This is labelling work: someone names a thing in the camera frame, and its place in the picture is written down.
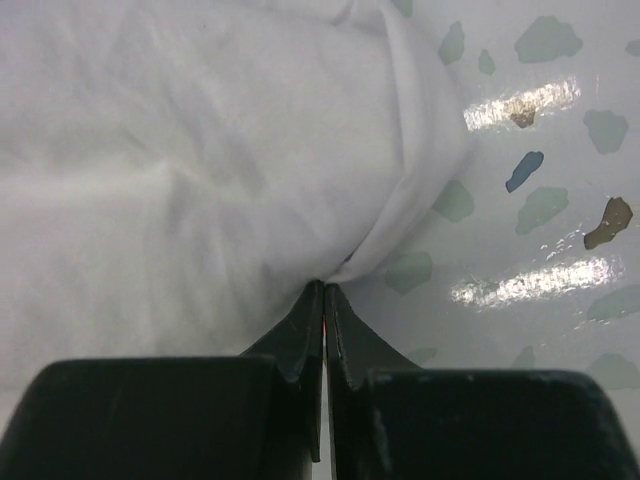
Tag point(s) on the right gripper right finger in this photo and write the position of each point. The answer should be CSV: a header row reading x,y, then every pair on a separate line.
x,y
391,419

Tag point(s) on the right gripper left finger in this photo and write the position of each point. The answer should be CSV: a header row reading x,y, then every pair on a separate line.
x,y
252,416

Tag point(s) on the white printed tank top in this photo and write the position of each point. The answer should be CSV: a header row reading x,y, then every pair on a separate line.
x,y
174,172

